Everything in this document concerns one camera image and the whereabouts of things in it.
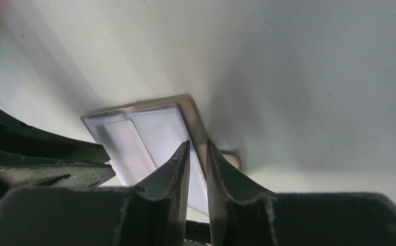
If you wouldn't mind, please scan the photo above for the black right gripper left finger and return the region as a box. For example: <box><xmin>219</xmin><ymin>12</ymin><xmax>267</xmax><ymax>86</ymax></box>
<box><xmin>0</xmin><ymin>141</ymin><xmax>190</xmax><ymax>245</ymax></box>

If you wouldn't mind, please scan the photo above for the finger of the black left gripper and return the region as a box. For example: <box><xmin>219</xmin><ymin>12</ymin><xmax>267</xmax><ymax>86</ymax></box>
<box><xmin>0</xmin><ymin>151</ymin><xmax>115</xmax><ymax>199</ymax></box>
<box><xmin>0</xmin><ymin>109</ymin><xmax>110</xmax><ymax>163</ymax></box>

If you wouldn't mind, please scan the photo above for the beige leather card holder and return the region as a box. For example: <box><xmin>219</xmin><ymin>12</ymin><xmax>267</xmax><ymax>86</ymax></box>
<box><xmin>80</xmin><ymin>94</ymin><xmax>243</xmax><ymax>216</ymax></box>

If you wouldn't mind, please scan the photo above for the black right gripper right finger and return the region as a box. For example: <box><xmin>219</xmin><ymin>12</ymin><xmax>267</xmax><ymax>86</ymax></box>
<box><xmin>206</xmin><ymin>141</ymin><xmax>396</xmax><ymax>245</ymax></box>

